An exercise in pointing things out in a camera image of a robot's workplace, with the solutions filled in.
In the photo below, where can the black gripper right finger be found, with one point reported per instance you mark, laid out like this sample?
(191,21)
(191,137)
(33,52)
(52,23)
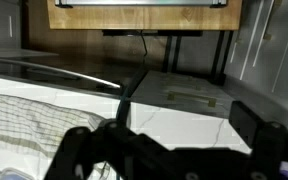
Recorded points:
(268,141)

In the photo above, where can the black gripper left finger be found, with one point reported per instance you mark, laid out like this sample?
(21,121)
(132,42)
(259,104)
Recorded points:
(132,157)

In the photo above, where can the white checked tea towel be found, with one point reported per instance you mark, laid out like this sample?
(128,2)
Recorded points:
(31,131)

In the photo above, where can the wooden table top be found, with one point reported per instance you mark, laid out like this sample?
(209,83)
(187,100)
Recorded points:
(145,17)

